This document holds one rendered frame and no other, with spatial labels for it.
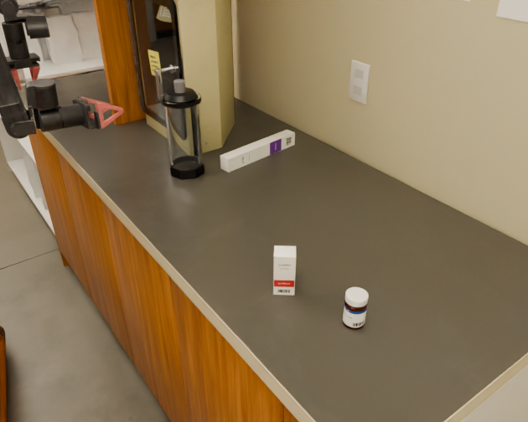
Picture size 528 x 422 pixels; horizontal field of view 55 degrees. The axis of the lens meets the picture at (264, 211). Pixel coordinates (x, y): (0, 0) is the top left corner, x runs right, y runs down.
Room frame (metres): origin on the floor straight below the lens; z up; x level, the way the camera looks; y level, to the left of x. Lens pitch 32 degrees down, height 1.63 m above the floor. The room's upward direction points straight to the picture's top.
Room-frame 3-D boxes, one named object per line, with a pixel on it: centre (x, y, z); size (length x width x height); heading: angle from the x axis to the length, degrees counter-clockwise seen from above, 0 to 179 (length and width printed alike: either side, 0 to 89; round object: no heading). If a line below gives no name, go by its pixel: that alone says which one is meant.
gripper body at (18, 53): (1.59, 0.75, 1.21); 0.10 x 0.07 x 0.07; 126
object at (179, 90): (1.31, 0.22, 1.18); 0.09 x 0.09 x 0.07
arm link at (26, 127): (1.21, 0.58, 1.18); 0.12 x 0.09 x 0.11; 116
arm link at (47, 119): (1.22, 0.55, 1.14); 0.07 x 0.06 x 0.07; 126
